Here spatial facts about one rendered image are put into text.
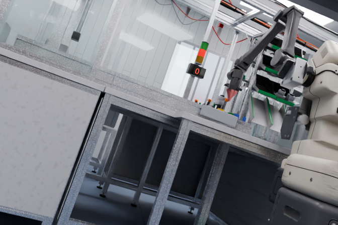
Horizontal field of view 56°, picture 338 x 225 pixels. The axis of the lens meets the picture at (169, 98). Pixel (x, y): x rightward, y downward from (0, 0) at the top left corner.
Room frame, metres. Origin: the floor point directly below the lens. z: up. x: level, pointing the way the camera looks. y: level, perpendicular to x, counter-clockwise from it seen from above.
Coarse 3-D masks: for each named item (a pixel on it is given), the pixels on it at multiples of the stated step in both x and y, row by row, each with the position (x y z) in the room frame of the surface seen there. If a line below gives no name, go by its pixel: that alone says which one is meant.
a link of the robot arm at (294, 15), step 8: (288, 8) 1.63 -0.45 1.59; (296, 8) 1.59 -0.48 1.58; (288, 16) 1.61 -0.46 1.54; (296, 16) 1.58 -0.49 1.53; (288, 24) 1.58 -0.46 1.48; (296, 24) 1.56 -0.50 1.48; (288, 32) 1.54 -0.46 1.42; (296, 32) 1.55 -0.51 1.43; (288, 40) 1.51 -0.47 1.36; (280, 48) 1.48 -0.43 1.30; (288, 48) 1.49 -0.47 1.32; (280, 56) 1.45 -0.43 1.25; (272, 64) 1.48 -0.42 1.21
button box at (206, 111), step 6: (204, 108) 1.79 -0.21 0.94; (210, 108) 1.77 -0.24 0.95; (204, 114) 1.77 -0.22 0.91; (210, 114) 1.78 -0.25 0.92; (216, 114) 1.79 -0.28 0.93; (222, 114) 1.80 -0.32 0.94; (228, 114) 1.81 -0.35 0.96; (216, 120) 1.80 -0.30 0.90; (222, 120) 1.80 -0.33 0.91; (228, 120) 1.81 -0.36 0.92; (234, 120) 1.82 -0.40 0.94; (234, 126) 1.82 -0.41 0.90
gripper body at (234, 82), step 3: (231, 78) 1.95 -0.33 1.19; (234, 78) 1.93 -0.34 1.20; (231, 81) 1.94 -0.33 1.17; (234, 81) 1.92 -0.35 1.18; (237, 81) 1.92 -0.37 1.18; (225, 84) 1.95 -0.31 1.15; (228, 84) 1.91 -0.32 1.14; (231, 84) 1.91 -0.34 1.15; (234, 84) 1.92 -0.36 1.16; (237, 84) 1.93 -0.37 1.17; (237, 87) 1.92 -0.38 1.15; (240, 90) 1.94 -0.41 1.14
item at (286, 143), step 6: (294, 90) 2.89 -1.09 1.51; (264, 96) 3.16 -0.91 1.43; (300, 96) 2.92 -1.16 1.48; (270, 102) 3.04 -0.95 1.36; (276, 102) 2.95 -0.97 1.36; (294, 102) 2.90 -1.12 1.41; (252, 126) 3.21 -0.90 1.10; (258, 126) 3.11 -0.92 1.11; (294, 126) 2.92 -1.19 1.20; (252, 132) 3.17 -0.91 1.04; (258, 132) 3.08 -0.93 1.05; (270, 132) 2.91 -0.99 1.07; (276, 132) 2.88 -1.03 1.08; (294, 132) 2.93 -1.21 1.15; (294, 138) 2.93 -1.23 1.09; (306, 138) 2.97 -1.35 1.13; (282, 144) 2.90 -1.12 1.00; (288, 144) 2.92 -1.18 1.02
